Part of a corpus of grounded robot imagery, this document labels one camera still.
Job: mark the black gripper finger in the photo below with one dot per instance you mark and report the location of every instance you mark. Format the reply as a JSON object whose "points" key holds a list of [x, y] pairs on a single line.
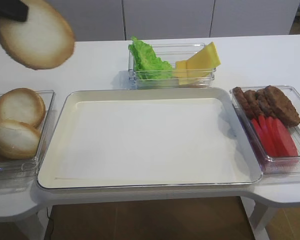
{"points": [[14, 10]]}

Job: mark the bun slice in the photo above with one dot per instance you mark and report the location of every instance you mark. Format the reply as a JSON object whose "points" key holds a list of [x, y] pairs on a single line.
{"points": [[18, 140], [22, 105], [44, 41]]}

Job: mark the green lettuce leaf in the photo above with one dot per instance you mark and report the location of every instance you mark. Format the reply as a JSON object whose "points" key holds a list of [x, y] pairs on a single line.
{"points": [[147, 64]]}

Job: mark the yellow cheese slice lower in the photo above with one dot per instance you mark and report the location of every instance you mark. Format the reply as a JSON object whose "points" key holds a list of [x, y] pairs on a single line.
{"points": [[189, 73]]}

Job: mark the yellow cheese slice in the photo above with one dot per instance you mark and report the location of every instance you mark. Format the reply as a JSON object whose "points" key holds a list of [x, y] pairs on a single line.
{"points": [[189, 73], [206, 58]]}

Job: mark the yellow cheese slice top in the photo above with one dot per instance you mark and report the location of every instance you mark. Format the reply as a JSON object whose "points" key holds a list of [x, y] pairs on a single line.
{"points": [[206, 58]]}

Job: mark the bun slice back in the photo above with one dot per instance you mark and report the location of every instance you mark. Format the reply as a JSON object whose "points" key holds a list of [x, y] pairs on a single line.
{"points": [[22, 105]]}

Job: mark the bun slice front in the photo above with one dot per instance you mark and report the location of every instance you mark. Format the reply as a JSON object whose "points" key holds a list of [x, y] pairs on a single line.
{"points": [[18, 140]]}

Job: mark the clear middle plastic container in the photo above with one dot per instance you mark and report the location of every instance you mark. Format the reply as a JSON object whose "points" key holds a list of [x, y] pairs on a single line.
{"points": [[170, 53]]}

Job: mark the clear plastic container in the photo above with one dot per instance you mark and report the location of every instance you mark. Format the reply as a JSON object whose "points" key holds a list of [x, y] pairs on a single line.
{"points": [[268, 164], [170, 53], [19, 168]]}

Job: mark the white serving tray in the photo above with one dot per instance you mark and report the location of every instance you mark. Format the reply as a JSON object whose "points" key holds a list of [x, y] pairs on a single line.
{"points": [[148, 138]]}

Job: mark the clear left plastic container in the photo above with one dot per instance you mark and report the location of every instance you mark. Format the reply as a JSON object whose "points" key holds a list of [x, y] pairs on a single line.
{"points": [[19, 168]]}

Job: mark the brown meat patty back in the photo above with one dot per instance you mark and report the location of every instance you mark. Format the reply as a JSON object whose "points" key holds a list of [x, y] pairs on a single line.
{"points": [[240, 97]]}

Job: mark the brown meat patty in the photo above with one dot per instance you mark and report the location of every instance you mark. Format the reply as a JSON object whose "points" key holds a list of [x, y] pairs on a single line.
{"points": [[263, 103], [282, 106], [240, 97], [250, 96]]}

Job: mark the brown meat patty front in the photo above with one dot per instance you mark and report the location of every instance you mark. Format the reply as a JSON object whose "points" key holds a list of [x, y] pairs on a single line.
{"points": [[282, 106]]}

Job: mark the clear right plastic container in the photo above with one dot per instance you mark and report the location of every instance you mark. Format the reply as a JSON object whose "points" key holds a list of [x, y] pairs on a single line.
{"points": [[268, 164]]}

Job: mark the red tomato slice front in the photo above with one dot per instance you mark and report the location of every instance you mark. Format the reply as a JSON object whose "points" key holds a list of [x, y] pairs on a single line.
{"points": [[283, 140]]}

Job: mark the white table leg right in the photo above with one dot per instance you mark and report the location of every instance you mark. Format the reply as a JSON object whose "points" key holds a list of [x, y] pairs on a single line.
{"points": [[259, 215]]}

